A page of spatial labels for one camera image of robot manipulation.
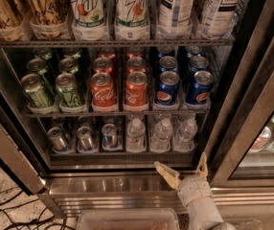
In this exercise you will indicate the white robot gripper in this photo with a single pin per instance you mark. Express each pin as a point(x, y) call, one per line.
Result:
point(193, 190)

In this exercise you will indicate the clear water bottle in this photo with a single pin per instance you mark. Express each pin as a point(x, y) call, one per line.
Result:
point(161, 136)
point(184, 138)
point(135, 136)

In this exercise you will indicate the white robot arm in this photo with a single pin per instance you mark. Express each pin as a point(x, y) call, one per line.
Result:
point(206, 218)

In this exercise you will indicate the glass fridge door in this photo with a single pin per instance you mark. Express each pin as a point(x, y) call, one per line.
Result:
point(234, 164)

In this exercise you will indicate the right tea bottle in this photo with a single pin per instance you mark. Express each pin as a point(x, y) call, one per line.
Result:
point(216, 17)

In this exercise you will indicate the tea bottle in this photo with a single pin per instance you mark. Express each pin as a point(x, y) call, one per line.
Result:
point(216, 17)
point(174, 13)

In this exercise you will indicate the right 7up bottle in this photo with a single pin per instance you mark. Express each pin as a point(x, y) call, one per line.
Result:
point(132, 13)

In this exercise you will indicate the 7up bottle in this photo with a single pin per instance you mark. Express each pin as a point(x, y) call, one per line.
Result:
point(132, 13)
point(88, 13)

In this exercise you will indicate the left tea bottle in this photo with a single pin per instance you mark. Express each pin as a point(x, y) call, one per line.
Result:
point(174, 13)

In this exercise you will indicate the left 7up bottle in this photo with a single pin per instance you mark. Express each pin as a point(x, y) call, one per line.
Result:
point(88, 13)

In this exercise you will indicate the front left Pepsi can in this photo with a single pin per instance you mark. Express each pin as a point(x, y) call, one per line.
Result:
point(167, 87)

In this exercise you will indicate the front right Pepsi can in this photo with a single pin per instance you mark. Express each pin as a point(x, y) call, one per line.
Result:
point(200, 87)

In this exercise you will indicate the left clear plastic bin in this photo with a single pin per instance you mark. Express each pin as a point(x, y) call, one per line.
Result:
point(129, 219)

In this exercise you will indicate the clear plastic bin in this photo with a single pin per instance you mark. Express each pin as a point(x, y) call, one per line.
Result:
point(129, 219)
point(251, 217)

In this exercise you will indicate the Red Bull can right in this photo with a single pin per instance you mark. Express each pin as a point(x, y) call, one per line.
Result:
point(110, 139)

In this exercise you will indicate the red bull can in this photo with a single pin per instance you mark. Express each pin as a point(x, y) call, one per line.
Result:
point(58, 139)
point(110, 139)
point(86, 142)

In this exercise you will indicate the right clear plastic bin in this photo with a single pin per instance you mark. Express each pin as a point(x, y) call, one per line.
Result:
point(251, 217)

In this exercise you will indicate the front right Coca-Cola can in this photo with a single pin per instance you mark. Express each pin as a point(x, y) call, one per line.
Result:
point(136, 89)

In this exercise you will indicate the Red Bull can middle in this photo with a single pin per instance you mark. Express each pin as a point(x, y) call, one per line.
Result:
point(86, 142)

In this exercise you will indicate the second row right Pepsi can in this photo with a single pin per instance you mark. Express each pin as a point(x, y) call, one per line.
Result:
point(198, 63)

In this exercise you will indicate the second row pepsi can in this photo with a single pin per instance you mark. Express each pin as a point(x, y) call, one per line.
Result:
point(167, 63)
point(198, 63)

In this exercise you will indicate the second row left Pepsi can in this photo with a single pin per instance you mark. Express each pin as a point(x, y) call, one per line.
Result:
point(167, 63)

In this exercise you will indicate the second row right Coca-Cola can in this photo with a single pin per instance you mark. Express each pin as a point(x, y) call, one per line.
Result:
point(136, 64)

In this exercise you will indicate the second row coca-cola can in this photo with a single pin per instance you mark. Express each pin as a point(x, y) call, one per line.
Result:
point(136, 64)
point(103, 65)

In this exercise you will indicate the front left Coca-Cola can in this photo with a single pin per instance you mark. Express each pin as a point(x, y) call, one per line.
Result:
point(103, 90)

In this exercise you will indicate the Red Bull can left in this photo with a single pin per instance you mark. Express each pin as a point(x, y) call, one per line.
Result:
point(58, 139)

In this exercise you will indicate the second row left Coca-Cola can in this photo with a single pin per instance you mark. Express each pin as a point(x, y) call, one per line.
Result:
point(103, 65)

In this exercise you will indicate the front right green can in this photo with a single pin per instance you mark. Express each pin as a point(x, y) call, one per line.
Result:
point(69, 91)

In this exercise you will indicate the second row right green can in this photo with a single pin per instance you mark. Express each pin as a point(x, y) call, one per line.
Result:
point(69, 65)

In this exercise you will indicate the second row green can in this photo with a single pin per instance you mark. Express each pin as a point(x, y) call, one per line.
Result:
point(39, 66)
point(69, 65)

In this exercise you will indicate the front left green can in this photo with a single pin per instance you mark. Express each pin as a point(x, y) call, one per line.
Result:
point(37, 91)

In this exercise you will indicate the second row left green can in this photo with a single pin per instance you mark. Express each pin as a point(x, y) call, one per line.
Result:
point(39, 66)

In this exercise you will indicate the middle wire shelf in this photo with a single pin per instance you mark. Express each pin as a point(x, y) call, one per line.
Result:
point(115, 113)

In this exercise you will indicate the wire shelf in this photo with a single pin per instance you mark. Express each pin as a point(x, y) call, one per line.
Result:
point(113, 43)
point(115, 113)

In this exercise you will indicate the upper wire shelf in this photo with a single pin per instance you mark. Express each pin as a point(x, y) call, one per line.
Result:
point(113, 43)

